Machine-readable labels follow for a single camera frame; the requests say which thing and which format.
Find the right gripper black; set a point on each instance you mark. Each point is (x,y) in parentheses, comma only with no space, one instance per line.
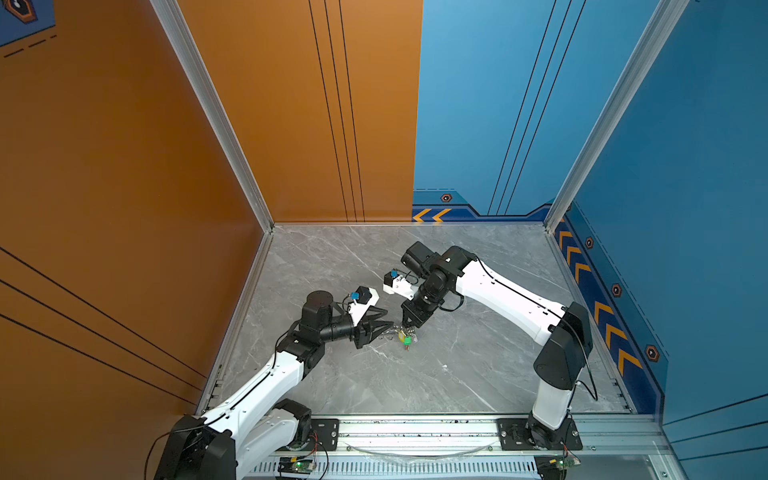
(417,317)

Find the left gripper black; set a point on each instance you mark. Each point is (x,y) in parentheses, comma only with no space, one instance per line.
(366,335)

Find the large metal band keyring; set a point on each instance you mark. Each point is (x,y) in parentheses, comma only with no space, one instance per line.
(392,334)

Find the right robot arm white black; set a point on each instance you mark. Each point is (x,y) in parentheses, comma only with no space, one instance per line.
(562,332)

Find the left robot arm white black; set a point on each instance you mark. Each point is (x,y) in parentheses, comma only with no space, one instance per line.
(229,440)

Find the left green circuit board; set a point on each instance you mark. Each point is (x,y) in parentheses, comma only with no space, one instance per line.
(295,467)

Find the green circuit board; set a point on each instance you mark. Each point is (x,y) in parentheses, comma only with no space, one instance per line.
(555,467)
(295,467)

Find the right green circuit board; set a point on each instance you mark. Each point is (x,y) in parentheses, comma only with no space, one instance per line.
(555,467)

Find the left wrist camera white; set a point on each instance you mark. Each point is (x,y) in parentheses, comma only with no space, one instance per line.
(361,301)

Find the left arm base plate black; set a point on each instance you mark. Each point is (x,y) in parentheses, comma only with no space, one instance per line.
(324,431)

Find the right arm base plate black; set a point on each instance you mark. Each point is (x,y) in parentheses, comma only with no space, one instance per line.
(527,434)

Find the aluminium front rail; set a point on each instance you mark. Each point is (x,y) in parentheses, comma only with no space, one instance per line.
(448,434)

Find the left aluminium corner post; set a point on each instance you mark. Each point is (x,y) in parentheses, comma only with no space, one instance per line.
(176,29)

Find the aluminium corner post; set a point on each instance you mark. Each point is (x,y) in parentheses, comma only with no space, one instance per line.
(655,35)
(176,29)

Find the right aluminium corner post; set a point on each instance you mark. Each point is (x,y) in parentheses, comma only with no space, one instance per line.
(655,35)

